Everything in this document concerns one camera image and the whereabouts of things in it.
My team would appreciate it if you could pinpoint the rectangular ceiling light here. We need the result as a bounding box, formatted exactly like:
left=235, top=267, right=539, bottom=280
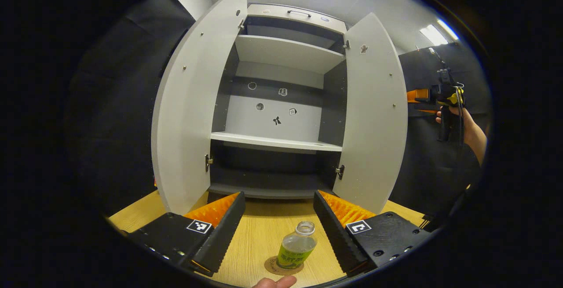
left=419, top=24, right=449, bottom=46

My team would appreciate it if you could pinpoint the round cork coaster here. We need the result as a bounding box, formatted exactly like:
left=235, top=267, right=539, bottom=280
left=264, top=256, right=305, bottom=276

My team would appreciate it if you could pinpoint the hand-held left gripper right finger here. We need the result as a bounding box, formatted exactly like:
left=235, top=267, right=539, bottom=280
left=313, top=190, right=434, bottom=278

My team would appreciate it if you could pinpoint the black backdrop cloth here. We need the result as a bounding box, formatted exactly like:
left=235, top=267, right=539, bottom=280
left=66, top=0, right=491, bottom=231

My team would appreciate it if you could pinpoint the grey cabinet drawer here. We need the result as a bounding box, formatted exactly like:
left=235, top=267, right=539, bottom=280
left=246, top=4, right=348, bottom=34

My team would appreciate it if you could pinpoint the grey cabinet door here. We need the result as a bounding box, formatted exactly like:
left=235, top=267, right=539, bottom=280
left=151, top=0, right=248, bottom=215
left=332, top=12, right=409, bottom=214

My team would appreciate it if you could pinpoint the green label plastic bottle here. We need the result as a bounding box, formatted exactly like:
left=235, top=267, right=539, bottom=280
left=276, top=221, right=318, bottom=270

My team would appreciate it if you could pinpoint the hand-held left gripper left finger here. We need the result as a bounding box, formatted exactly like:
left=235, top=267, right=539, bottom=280
left=128, top=191, right=246, bottom=277

